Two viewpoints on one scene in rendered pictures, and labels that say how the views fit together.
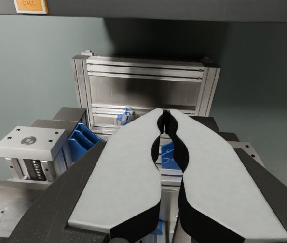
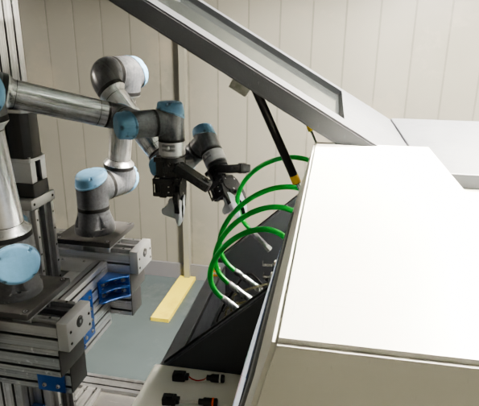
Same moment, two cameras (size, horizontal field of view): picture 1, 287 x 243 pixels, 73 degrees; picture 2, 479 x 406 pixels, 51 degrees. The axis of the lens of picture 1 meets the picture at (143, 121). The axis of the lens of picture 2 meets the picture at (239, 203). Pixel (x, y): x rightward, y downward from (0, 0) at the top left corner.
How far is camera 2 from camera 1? 1.46 m
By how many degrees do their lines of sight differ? 67
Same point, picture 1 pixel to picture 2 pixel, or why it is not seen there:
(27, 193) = (117, 233)
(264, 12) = (181, 333)
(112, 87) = not seen: outside the picture
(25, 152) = (141, 245)
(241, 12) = (184, 325)
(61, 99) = not seen: hidden behind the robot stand
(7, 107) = (130, 333)
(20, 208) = (112, 225)
